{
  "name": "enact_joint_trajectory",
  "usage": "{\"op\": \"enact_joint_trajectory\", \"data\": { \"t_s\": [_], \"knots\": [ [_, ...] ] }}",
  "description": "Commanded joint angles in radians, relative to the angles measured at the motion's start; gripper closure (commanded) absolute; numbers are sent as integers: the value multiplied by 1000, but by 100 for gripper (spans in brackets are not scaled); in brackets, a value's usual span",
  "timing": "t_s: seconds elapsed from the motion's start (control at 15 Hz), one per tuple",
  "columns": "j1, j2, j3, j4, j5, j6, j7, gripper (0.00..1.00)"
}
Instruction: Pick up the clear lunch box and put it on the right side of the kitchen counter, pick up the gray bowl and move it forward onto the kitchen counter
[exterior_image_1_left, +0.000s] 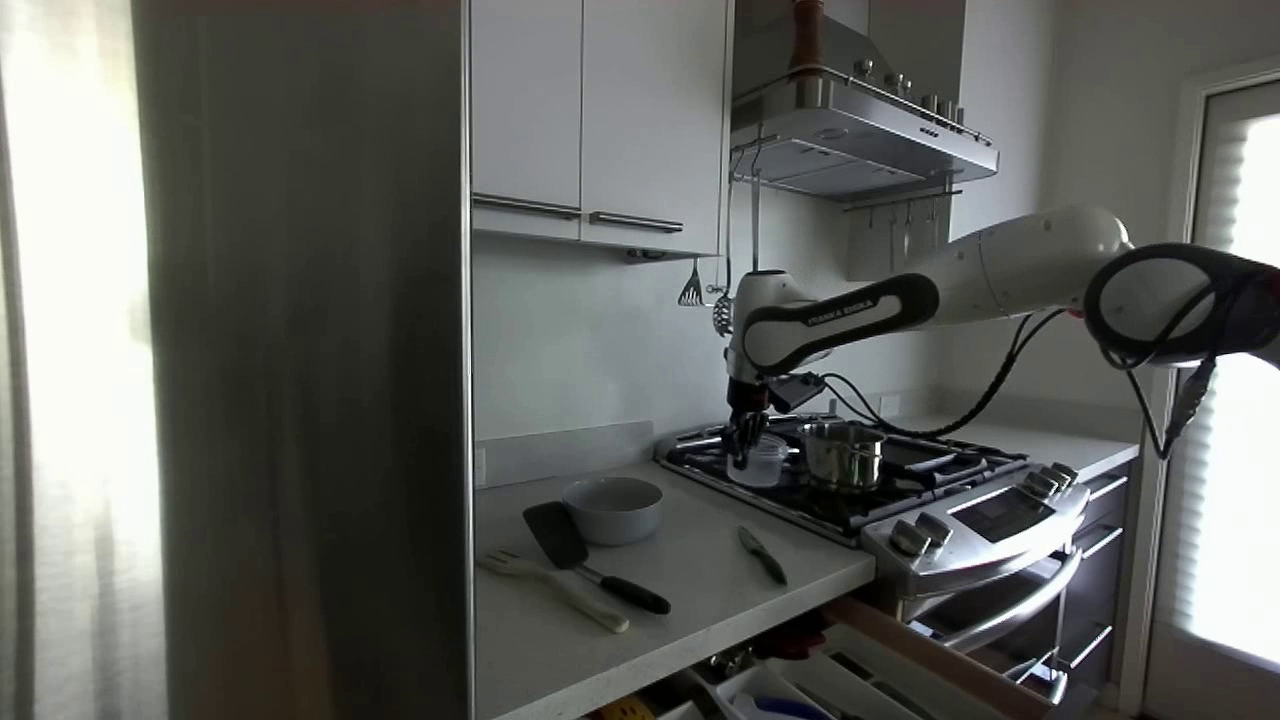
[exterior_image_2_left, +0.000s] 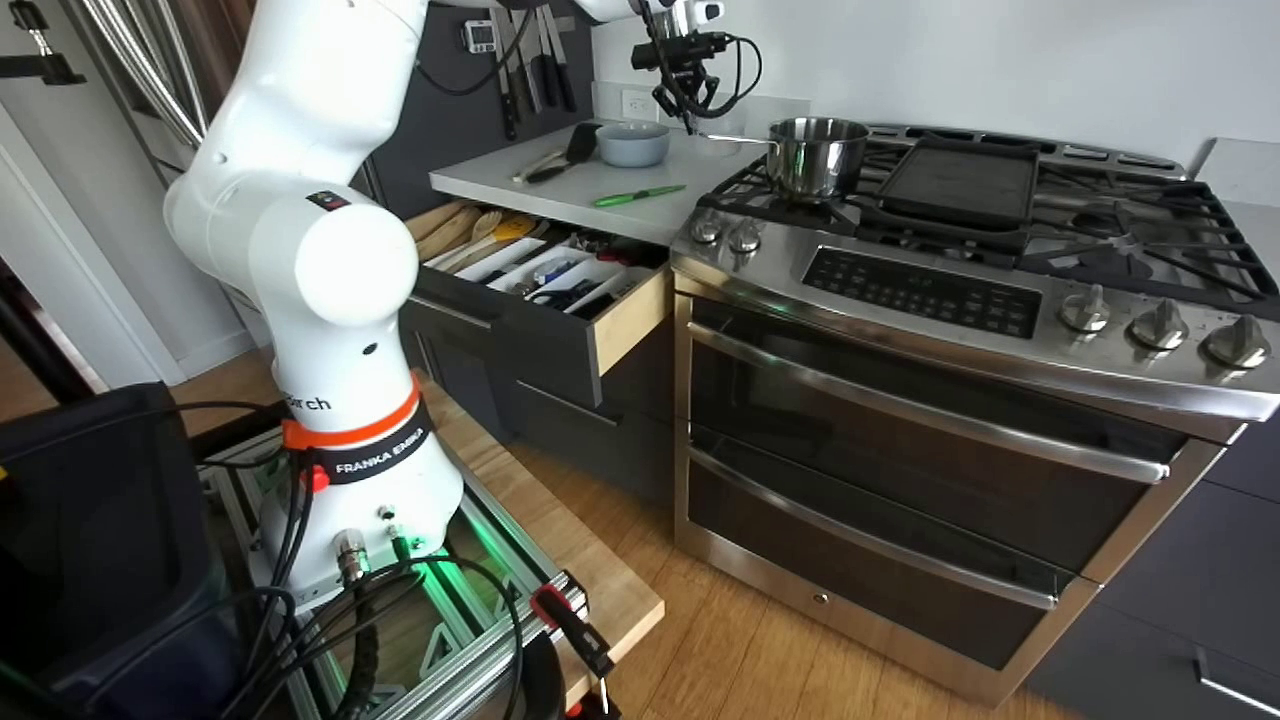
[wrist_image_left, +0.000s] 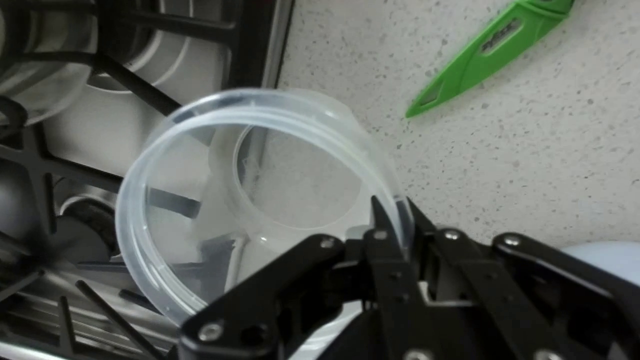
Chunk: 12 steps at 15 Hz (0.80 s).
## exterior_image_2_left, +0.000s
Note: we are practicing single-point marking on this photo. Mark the stainless steel gas range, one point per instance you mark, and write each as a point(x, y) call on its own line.
point(934, 442)

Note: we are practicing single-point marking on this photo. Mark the black plastic bin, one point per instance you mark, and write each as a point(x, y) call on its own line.
point(105, 561)

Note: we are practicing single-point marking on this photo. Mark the black stand bracket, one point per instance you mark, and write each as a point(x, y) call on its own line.
point(32, 62)

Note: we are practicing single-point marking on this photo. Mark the red and black clamp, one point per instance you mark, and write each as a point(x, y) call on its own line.
point(572, 625)

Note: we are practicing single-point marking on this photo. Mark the dark cabinet below drawer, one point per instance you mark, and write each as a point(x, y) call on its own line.
point(587, 432)

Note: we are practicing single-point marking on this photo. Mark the stainless steel pot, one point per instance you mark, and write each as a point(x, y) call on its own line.
point(813, 163)

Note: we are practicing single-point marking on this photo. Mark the steel stove knob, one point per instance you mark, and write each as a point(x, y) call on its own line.
point(1237, 347)
point(745, 238)
point(1159, 326)
point(1087, 314)
point(704, 231)

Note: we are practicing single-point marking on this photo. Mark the aluminium extrusion frame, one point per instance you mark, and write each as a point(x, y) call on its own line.
point(461, 652)

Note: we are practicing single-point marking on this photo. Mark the light blue bowl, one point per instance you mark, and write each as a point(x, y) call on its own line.
point(634, 141)

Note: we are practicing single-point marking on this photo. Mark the wooden robot platform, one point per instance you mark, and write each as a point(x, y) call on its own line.
point(587, 561)

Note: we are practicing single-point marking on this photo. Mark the open wooden utensil drawer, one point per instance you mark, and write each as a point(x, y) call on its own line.
point(560, 326)

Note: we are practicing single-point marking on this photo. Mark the black stand leg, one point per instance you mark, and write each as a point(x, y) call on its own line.
point(42, 335)

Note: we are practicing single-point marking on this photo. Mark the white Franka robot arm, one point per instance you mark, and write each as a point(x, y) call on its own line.
point(322, 253)

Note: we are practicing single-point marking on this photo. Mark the black griddle pan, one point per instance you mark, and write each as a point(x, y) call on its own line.
point(962, 182)

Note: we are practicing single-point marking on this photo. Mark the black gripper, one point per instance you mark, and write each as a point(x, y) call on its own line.
point(684, 79)

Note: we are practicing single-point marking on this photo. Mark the wooden spoon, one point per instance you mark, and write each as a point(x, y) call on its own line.
point(440, 226)

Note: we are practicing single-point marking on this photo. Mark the white wall outlet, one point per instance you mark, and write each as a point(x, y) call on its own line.
point(640, 104)

